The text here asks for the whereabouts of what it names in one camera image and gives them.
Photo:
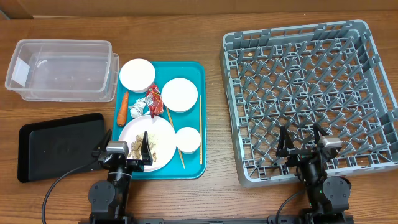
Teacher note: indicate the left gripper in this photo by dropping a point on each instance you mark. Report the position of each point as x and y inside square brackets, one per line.
[136, 166]

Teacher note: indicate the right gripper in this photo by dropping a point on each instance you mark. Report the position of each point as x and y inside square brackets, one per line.
[297, 155]

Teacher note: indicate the orange carrot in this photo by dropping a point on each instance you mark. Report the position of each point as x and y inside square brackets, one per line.
[122, 115]

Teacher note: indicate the white napkin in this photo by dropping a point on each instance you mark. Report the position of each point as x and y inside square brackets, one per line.
[137, 109]

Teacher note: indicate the red snack wrapper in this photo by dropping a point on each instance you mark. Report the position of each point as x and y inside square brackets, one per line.
[154, 101]

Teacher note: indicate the wooden chopstick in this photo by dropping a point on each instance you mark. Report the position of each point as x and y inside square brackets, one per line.
[201, 131]
[179, 151]

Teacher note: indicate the small white cup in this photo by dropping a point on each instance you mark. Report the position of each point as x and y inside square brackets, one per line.
[188, 140]

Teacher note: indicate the pink bowl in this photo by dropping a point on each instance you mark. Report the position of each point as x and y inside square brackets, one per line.
[137, 75]

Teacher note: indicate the white bowl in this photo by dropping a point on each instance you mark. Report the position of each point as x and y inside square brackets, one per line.
[179, 95]

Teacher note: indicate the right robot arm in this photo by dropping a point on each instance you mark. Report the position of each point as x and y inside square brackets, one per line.
[328, 196]

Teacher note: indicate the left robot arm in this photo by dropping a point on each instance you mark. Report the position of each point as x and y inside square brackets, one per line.
[109, 198]

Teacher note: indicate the grey dishwasher rack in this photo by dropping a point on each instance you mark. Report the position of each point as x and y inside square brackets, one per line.
[328, 74]

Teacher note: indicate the white plate with peanuts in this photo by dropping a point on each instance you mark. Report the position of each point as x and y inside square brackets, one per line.
[161, 138]

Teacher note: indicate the teal serving tray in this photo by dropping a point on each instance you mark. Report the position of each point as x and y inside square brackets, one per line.
[194, 72]

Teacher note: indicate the black plastic tray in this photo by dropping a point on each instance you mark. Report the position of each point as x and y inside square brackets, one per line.
[49, 149]

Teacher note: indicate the clear plastic bin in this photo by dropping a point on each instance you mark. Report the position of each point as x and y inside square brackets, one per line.
[63, 70]

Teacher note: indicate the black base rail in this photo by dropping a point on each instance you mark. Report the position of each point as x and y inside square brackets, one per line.
[285, 219]

